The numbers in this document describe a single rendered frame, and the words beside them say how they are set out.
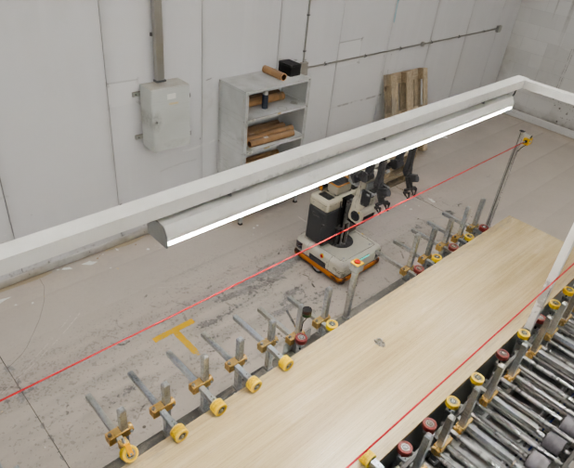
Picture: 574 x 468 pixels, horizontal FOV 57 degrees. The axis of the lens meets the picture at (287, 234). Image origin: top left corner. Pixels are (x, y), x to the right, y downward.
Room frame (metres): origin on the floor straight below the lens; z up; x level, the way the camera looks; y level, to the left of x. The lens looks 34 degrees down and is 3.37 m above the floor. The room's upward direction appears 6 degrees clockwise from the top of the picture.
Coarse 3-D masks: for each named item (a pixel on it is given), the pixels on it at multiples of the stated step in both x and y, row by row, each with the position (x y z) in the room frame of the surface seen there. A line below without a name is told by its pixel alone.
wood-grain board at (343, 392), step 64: (448, 256) 3.54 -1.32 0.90; (512, 256) 3.65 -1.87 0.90; (384, 320) 2.70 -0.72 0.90; (448, 320) 2.77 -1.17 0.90; (512, 320) 2.85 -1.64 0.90; (320, 384) 2.09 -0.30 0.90; (384, 384) 2.15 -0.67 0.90; (448, 384) 2.20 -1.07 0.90; (192, 448) 1.59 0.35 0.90; (256, 448) 1.63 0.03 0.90; (320, 448) 1.67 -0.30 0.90; (384, 448) 1.72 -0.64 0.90
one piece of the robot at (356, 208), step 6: (372, 180) 4.34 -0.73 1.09; (360, 186) 4.33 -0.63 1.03; (366, 186) 4.30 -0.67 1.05; (354, 198) 4.33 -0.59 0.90; (360, 198) 4.32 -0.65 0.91; (372, 198) 4.38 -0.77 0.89; (354, 204) 4.31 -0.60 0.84; (360, 204) 4.27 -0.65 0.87; (372, 204) 4.40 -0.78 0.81; (354, 210) 4.30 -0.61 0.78; (360, 210) 4.27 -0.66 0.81; (366, 210) 4.29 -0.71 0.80; (372, 210) 4.34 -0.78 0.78; (348, 216) 4.34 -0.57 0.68; (354, 216) 4.29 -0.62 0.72; (360, 216) 4.24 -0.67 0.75; (354, 222) 4.29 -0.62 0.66
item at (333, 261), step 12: (300, 240) 4.47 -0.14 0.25; (312, 240) 4.44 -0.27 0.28; (348, 240) 4.53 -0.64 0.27; (360, 240) 4.54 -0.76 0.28; (372, 240) 4.57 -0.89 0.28; (312, 252) 4.34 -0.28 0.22; (324, 252) 4.28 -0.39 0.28; (336, 252) 4.30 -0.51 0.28; (348, 252) 4.32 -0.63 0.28; (360, 252) 4.34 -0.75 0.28; (372, 252) 4.41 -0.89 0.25; (312, 264) 4.32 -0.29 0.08; (324, 264) 4.21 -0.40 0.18; (336, 264) 4.13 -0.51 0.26; (348, 264) 4.14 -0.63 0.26; (372, 264) 4.42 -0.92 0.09; (336, 276) 4.11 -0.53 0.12; (348, 276) 4.15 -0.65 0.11
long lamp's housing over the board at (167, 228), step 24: (504, 96) 3.14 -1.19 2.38; (456, 120) 2.69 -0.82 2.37; (384, 144) 2.25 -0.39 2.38; (408, 144) 2.37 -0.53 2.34; (312, 168) 1.94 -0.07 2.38; (336, 168) 2.01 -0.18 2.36; (240, 192) 1.68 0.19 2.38; (264, 192) 1.72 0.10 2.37; (288, 192) 1.80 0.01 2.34; (168, 216) 1.47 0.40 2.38; (192, 216) 1.49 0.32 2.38; (216, 216) 1.55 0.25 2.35; (168, 240) 1.40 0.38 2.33
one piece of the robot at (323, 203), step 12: (324, 192) 4.52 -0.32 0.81; (348, 192) 4.57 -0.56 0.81; (312, 204) 4.48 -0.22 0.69; (324, 204) 4.35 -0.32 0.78; (336, 204) 4.41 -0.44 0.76; (312, 216) 4.44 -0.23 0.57; (324, 216) 4.34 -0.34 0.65; (336, 216) 4.43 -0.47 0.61; (312, 228) 4.42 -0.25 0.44; (324, 228) 4.33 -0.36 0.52; (336, 228) 4.38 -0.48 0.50; (336, 240) 4.38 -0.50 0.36
